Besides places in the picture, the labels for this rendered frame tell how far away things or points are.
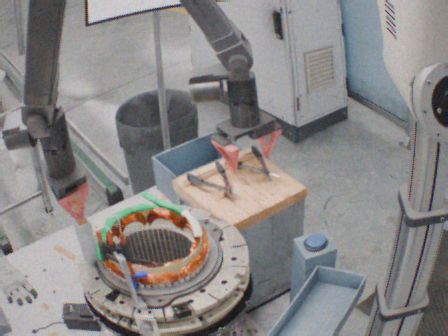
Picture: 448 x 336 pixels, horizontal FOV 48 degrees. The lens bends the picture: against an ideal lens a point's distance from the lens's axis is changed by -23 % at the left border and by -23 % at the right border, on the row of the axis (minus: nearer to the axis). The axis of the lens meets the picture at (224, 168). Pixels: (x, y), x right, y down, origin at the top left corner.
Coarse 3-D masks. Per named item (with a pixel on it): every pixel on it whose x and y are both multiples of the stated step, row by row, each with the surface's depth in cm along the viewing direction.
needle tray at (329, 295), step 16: (320, 272) 103; (336, 272) 101; (352, 272) 100; (304, 288) 99; (320, 288) 103; (336, 288) 102; (352, 288) 101; (304, 304) 100; (320, 304) 99; (336, 304) 98; (352, 304) 94; (288, 320) 96; (304, 320) 96; (320, 320) 95; (336, 320) 94
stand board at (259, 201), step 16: (256, 160) 133; (240, 176) 129; (256, 176) 128; (272, 176) 128; (288, 176) 127; (192, 192) 125; (208, 192) 125; (256, 192) 124; (272, 192) 123; (288, 192) 123; (304, 192) 124; (208, 208) 120; (224, 208) 120; (240, 208) 120; (256, 208) 119; (272, 208) 120; (240, 224) 117
